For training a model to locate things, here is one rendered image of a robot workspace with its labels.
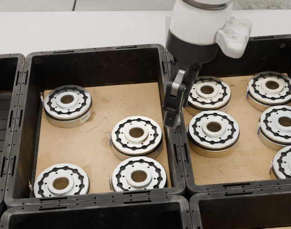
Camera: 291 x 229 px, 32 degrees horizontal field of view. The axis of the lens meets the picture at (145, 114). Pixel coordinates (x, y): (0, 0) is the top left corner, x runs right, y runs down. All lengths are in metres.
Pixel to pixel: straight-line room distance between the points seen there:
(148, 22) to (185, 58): 0.87
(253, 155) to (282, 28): 0.64
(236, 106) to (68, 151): 0.37
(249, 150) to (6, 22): 0.93
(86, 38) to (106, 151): 0.57
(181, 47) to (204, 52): 0.03
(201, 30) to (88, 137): 0.45
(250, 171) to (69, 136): 0.38
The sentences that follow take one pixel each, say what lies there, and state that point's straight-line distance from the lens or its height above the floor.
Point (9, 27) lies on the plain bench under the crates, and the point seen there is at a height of 0.70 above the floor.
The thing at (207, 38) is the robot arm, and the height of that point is 1.19.
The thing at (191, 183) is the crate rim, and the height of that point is 0.93.
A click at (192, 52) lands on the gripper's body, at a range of 0.70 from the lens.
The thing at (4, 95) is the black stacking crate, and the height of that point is 0.83.
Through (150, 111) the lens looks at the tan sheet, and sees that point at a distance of 1.09.
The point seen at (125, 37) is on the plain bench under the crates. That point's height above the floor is 0.70.
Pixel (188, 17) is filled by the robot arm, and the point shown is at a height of 1.22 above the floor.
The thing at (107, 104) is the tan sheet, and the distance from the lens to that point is 1.11.
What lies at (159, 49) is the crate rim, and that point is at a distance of 1.08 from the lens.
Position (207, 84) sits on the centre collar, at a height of 0.87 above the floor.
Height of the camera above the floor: 1.60
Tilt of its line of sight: 46 degrees down
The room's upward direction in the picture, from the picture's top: 3 degrees counter-clockwise
